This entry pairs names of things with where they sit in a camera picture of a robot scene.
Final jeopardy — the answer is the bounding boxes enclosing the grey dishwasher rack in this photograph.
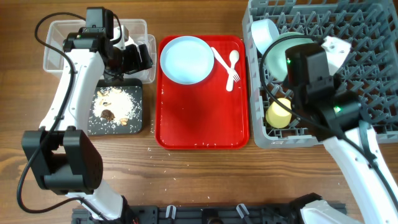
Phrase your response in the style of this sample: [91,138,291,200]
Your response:
[242,1,397,149]

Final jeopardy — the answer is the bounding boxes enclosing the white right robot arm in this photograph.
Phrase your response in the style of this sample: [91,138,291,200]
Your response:
[285,42,397,223]

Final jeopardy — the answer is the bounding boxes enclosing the yellow cup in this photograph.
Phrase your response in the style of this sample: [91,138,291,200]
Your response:
[266,102,292,128]

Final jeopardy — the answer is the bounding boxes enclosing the black food waste tray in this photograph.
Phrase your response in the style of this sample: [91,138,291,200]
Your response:
[88,78,143,136]

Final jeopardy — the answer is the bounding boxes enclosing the light blue plate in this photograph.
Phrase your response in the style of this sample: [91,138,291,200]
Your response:
[160,36,215,85]

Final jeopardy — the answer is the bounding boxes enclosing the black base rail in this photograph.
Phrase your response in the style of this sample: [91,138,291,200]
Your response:
[71,203,348,224]

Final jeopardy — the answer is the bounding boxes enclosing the green bowl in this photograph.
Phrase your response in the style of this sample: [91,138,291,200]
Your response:
[265,38,313,82]

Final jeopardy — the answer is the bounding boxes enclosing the red serving tray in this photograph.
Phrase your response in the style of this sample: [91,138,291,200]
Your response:
[154,35,249,150]

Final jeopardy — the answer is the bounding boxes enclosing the rice and food scraps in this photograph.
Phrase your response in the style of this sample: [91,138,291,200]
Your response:
[92,87,142,126]

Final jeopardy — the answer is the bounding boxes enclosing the white plastic spoon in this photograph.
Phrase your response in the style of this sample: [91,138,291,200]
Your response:
[226,50,240,92]

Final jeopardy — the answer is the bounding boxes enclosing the pink plastic fork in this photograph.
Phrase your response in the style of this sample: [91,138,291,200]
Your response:
[211,47,240,82]

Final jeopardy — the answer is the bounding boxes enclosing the light blue bowl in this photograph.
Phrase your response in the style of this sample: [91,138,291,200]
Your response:
[251,19,280,54]

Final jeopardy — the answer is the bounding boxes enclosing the clear plastic waste bin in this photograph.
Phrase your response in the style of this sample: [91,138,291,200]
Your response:
[43,19,157,84]

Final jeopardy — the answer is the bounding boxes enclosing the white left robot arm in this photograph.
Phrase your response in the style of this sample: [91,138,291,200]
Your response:
[17,27,152,223]

